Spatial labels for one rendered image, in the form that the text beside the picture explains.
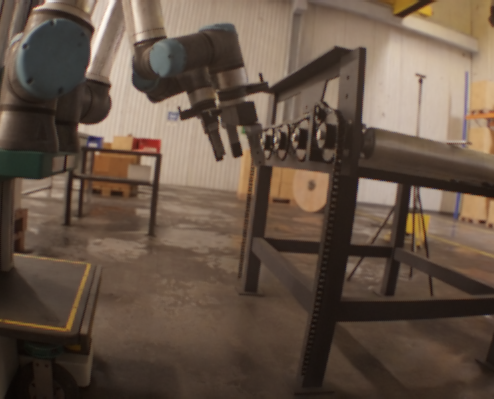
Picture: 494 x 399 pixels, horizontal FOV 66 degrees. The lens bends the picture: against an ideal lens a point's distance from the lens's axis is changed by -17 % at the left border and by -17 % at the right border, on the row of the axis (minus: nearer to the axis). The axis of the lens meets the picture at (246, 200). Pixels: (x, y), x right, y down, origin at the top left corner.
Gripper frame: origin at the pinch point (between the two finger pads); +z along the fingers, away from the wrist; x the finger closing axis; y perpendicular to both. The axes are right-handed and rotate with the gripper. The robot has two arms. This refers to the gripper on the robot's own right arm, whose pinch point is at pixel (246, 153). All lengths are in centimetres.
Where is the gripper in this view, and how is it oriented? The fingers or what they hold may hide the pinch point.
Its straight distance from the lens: 112.9
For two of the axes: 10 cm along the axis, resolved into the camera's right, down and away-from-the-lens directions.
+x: 3.9, 2.3, -8.9
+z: 2.2, 9.2, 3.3
